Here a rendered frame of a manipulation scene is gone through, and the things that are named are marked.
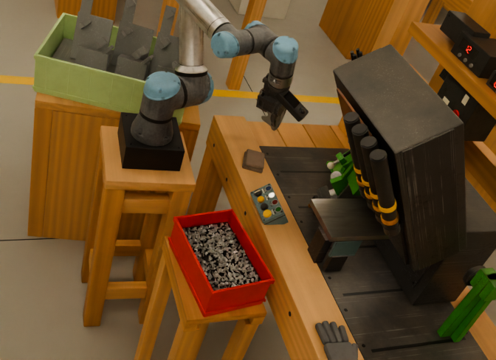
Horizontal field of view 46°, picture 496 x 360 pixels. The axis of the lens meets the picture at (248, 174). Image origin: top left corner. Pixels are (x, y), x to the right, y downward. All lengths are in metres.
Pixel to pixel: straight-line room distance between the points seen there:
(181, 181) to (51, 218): 0.97
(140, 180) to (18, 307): 0.94
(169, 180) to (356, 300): 0.77
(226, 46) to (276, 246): 0.67
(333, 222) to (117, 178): 0.78
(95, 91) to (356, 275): 1.27
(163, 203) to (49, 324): 0.82
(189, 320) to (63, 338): 0.98
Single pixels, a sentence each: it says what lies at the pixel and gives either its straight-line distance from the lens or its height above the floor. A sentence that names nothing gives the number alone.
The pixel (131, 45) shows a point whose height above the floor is 0.96.
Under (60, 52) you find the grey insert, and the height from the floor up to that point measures 0.85.
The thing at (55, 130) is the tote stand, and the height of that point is 0.65.
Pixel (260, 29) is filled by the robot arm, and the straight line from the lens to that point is 1.78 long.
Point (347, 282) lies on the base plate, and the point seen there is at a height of 0.90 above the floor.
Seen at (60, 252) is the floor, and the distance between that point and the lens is 2.94.
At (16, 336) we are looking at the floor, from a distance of 2.65.
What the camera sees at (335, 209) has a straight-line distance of 1.77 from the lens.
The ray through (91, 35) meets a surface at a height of 0.96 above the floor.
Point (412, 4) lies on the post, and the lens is 2.38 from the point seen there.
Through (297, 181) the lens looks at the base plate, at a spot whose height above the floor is 0.90.
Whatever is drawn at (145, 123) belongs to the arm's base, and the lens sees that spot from 2.04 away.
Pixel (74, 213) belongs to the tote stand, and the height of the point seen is 0.18.
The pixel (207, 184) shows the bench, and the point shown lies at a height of 0.59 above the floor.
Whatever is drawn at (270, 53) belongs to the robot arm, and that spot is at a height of 1.45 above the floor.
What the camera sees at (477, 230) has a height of 1.24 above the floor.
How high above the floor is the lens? 2.19
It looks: 37 degrees down
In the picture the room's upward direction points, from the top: 20 degrees clockwise
